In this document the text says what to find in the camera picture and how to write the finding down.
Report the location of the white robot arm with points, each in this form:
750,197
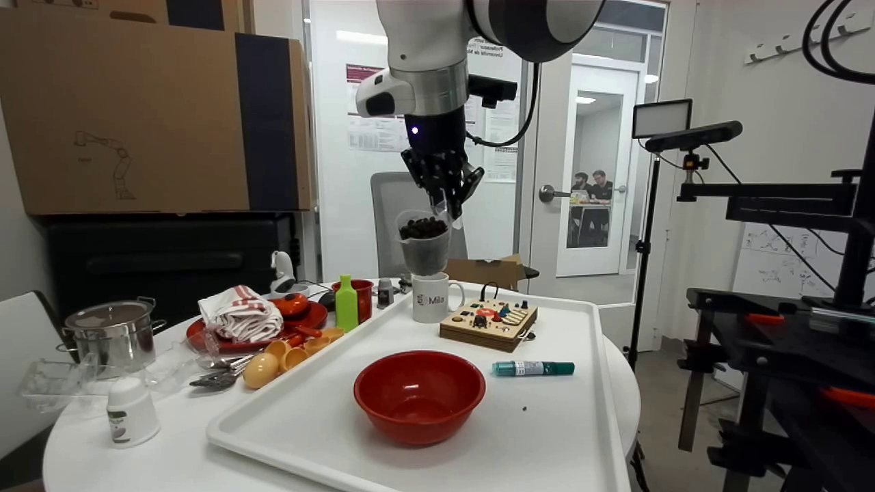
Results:
426,76

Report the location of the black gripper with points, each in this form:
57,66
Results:
437,163

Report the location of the black cabinet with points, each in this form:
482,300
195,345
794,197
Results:
176,262

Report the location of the small white bottle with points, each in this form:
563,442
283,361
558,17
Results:
131,415

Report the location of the green bottle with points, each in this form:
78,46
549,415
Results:
346,304

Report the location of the red white cloth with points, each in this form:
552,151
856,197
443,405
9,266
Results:
240,315

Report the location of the white mug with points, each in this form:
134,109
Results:
436,296

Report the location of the steel pot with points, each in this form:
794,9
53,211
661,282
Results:
116,338

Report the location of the large cardboard sheet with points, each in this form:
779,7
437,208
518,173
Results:
117,117

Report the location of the red plate with food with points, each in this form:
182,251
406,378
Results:
302,318

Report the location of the grey jug with contents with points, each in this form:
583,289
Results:
425,244

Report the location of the metal cutlery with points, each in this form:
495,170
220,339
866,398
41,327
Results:
221,375

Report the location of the wooden busy board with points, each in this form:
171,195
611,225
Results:
491,324

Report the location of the green marker pen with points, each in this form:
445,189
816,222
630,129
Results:
533,367

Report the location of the red bowl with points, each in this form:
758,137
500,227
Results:
418,398

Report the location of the black camera on stand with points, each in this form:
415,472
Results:
694,137

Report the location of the white plastic tray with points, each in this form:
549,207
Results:
525,432

